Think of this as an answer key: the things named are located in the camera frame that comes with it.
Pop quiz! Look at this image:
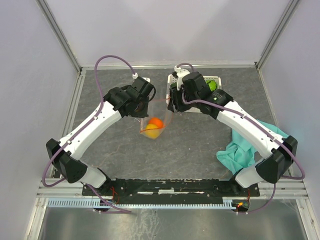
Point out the light blue cable duct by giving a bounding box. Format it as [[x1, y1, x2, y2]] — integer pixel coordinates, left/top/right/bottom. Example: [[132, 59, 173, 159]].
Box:
[[46, 197, 241, 208]]

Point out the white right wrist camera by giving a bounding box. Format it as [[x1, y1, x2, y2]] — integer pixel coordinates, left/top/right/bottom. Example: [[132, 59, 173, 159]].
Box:
[[172, 66, 190, 91]]

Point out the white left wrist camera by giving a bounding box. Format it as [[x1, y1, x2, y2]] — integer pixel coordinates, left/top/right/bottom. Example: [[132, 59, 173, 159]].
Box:
[[132, 73, 151, 83]]

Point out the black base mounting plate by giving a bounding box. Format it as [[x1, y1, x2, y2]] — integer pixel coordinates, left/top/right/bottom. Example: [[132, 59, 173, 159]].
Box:
[[82, 178, 260, 207]]

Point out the green toy watermelon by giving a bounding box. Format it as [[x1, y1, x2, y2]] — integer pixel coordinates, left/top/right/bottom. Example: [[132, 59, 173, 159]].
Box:
[[206, 80, 218, 92]]

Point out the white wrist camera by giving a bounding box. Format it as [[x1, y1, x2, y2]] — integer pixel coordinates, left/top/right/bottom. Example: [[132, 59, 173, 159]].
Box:
[[132, 73, 151, 83], [172, 66, 190, 91]]

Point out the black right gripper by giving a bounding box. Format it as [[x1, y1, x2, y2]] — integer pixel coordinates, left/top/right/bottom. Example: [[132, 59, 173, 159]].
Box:
[[167, 84, 200, 114]]

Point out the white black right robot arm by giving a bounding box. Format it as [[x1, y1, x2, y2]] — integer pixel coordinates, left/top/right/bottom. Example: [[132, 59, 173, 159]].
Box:
[[167, 69, 298, 196]]

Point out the white perforated plastic basket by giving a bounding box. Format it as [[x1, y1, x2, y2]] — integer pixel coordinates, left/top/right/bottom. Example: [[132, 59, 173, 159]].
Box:
[[166, 74, 222, 113]]

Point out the teal cloth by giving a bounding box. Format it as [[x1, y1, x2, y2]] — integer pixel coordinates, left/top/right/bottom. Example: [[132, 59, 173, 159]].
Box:
[[216, 119, 292, 176]]

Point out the toy orange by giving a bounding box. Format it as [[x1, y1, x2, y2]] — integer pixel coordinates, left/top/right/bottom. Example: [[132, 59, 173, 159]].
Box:
[[148, 117, 164, 129]]

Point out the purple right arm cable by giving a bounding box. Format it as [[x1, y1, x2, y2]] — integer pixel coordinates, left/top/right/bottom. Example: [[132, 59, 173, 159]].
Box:
[[174, 62, 306, 215]]

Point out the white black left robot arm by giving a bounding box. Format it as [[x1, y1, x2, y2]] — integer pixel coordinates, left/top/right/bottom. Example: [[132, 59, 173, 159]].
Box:
[[46, 76, 156, 195]]

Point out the yellow toy lemon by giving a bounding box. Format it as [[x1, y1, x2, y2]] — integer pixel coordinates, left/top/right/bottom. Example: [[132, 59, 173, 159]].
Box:
[[144, 123, 161, 139]]

